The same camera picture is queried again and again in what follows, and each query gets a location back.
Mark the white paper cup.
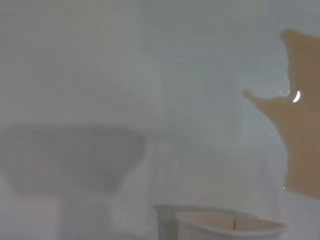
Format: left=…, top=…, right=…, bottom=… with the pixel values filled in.
left=152, top=203, right=289, bottom=240

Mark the brown liquid stain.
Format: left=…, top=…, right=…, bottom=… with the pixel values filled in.
left=241, top=27, right=320, bottom=201

